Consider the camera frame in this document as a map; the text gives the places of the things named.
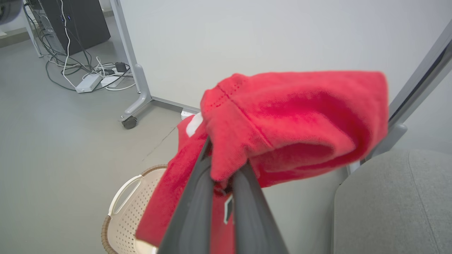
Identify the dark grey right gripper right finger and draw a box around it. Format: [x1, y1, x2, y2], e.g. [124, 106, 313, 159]
[231, 161, 289, 254]

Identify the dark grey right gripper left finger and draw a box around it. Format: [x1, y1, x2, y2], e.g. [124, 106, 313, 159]
[157, 138, 215, 254]

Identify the red garment with white stripes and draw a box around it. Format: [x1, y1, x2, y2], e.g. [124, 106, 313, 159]
[135, 71, 389, 254]

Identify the cream perforated laundry basket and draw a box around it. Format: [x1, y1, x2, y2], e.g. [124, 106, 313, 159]
[102, 164, 168, 254]

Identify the grey fabric sofa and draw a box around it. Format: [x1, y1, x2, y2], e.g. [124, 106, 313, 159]
[332, 149, 452, 254]

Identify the flat white power strip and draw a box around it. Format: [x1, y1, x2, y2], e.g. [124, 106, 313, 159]
[100, 73, 133, 88]

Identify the wide white partition panel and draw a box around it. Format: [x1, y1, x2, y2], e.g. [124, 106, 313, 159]
[109, 0, 452, 123]

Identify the black computer tower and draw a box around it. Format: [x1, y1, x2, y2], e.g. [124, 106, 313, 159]
[39, 0, 111, 56]

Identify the grey metal table leg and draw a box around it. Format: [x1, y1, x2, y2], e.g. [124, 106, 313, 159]
[22, 0, 43, 58]

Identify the black cable bundle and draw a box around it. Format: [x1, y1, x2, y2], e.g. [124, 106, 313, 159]
[23, 3, 132, 92]

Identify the long white cable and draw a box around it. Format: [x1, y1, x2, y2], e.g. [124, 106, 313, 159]
[58, 0, 77, 89]

